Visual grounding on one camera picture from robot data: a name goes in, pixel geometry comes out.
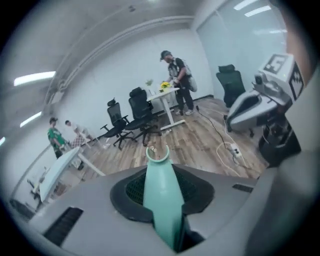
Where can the yellow flower bouquet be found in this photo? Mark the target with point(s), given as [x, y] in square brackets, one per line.
[165, 85]

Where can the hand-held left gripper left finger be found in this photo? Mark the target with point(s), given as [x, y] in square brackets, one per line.
[125, 200]

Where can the checkered cloth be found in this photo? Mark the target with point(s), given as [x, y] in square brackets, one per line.
[77, 143]

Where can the white standing desk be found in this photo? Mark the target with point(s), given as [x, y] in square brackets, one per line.
[163, 96]
[62, 167]

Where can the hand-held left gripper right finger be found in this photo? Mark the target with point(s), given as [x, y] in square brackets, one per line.
[197, 195]

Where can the black trash can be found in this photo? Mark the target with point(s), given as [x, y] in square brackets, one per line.
[280, 152]

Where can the green potted plant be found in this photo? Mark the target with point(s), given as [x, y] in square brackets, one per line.
[149, 82]

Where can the person's right forearm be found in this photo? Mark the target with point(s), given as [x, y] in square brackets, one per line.
[291, 35]

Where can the dark green office chair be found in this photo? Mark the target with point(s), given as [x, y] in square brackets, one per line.
[231, 86]

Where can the ceiling light panel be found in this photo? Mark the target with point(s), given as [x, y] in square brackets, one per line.
[257, 11]
[30, 119]
[33, 78]

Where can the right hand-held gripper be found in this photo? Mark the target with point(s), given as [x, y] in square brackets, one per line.
[250, 107]

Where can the black office chair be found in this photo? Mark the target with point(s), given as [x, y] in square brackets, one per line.
[140, 110]
[116, 125]

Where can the white power strip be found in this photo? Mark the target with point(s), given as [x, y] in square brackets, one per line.
[235, 150]

